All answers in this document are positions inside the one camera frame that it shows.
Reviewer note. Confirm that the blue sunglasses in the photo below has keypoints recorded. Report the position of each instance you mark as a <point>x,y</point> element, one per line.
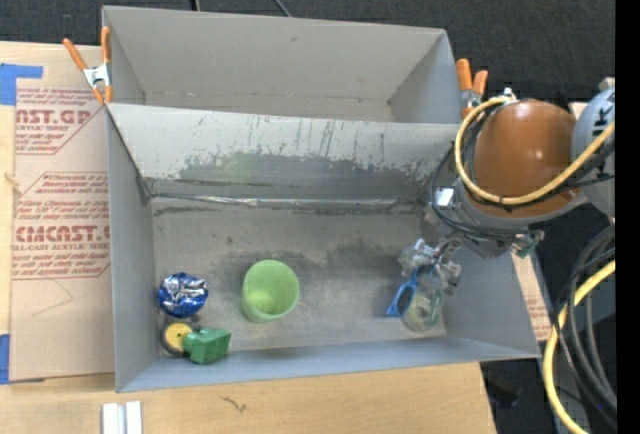
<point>402,297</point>

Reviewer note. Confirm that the brown cardboard board, red print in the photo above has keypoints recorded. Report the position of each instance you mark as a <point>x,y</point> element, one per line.
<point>60,172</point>

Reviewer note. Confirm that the grey metal bin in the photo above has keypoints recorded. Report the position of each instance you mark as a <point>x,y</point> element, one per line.
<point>320,227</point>

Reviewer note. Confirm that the light green plastic cup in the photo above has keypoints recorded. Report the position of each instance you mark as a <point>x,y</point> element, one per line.
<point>270,289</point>

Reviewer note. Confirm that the blue and silver crumpled packet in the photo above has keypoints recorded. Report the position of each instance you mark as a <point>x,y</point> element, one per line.
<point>182,294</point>

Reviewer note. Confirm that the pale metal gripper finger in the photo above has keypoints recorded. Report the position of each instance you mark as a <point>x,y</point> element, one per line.
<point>446,274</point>
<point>425,253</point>

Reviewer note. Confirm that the green toy block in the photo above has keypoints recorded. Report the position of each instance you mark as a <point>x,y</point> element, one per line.
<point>207,346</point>

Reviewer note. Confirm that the clear glass jar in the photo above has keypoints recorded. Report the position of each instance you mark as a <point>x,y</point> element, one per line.
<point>425,314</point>

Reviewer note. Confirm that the yellow and black round toy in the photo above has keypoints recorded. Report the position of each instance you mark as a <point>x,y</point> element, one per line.
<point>174,337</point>

